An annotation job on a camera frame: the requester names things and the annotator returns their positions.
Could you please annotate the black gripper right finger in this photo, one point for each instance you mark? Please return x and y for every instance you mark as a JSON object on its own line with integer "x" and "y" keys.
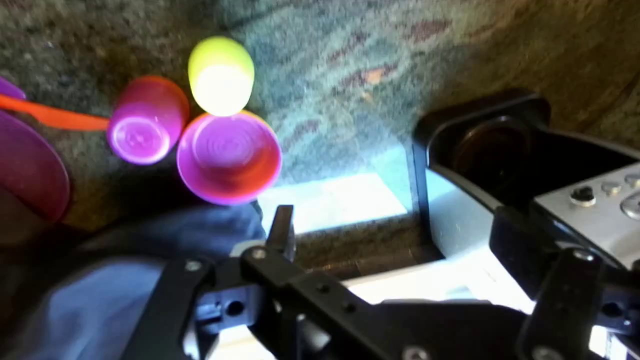
{"x": 566, "y": 300}

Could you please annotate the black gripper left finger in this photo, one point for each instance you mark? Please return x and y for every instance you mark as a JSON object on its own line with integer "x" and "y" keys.
{"x": 173, "y": 300}

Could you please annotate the purple plastic cup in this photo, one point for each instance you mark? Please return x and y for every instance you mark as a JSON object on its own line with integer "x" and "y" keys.
{"x": 146, "y": 121}

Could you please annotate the orange plastic knife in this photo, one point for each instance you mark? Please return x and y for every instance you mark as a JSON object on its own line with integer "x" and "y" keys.
{"x": 60, "y": 117}

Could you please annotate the yellow-green plastic cup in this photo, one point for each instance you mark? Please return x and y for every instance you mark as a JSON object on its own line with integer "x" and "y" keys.
{"x": 220, "y": 73}

